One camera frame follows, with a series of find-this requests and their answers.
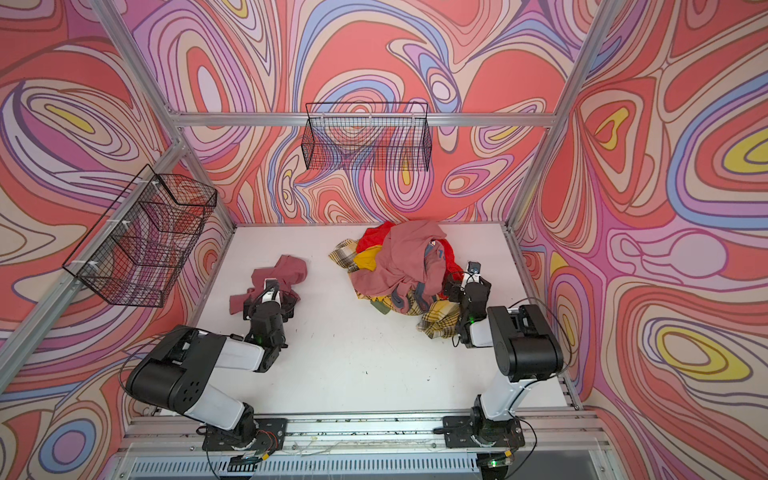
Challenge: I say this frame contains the dusty pink ribbed cloth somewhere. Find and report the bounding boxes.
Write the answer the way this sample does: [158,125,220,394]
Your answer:
[229,255,308,315]

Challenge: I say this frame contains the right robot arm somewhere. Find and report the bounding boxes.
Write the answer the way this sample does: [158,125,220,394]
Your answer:
[435,272,565,450]

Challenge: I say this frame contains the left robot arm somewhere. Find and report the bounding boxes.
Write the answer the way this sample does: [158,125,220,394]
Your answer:
[125,278,298,463]

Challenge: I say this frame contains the yellow plaid flannel cloth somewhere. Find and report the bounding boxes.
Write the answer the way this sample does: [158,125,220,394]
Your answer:
[329,239,459,339]

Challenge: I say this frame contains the mustard yellow cloth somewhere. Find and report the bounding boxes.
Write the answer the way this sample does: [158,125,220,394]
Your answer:
[353,245,382,271]

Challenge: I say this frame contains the dusty pink t-shirt with print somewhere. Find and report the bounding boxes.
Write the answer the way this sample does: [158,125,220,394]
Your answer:
[350,220,446,299]

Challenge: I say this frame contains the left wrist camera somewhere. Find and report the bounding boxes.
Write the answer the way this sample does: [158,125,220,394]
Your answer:
[259,279,282,305]

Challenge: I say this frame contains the black wire basket left wall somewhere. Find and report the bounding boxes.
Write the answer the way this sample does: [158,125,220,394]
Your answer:
[62,165,218,308]

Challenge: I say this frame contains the black wire basket wall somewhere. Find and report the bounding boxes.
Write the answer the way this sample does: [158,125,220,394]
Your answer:
[301,100,433,172]
[62,165,218,308]

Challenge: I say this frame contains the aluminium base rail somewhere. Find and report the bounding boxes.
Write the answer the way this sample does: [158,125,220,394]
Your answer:
[105,409,627,479]

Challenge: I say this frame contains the black wire basket back wall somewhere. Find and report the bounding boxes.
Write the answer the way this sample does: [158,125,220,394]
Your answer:
[301,100,433,172]

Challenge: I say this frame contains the aluminium frame profiles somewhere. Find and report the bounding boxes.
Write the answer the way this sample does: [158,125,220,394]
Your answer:
[0,0,625,415]

